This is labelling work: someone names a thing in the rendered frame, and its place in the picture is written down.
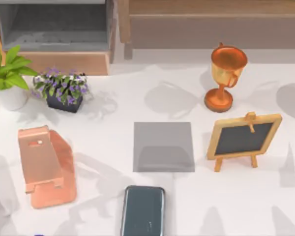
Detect wooden cupboard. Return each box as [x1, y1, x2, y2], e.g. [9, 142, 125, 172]
[119, 0, 295, 60]

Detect purple flowers in dark pot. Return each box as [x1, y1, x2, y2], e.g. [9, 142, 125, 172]
[31, 67, 90, 114]

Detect salmon pink phone stand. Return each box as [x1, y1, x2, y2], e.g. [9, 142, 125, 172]
[17, 124, 77, 209]

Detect pulled-out drawer grey inside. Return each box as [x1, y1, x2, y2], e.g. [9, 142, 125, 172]
[0, 0, 118, 53]

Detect flat grey square mat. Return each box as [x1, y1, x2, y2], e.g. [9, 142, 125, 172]
[133, 121, 196, 173]

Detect pale wooden drawer front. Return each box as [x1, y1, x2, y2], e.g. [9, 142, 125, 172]
[16, 50, 111, 75]

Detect dark grey smartphone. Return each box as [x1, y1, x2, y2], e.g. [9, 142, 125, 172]
[119, 185, 166, 236]

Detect copper gold trophy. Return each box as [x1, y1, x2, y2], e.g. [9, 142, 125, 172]
[204, 42, 248, 113]

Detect green plant in white pot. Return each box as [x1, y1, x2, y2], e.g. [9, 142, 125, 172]
[0, 40, 38, 111]

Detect wooden framed blackboard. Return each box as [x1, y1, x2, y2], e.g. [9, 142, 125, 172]
[206, 112, 283, 172]

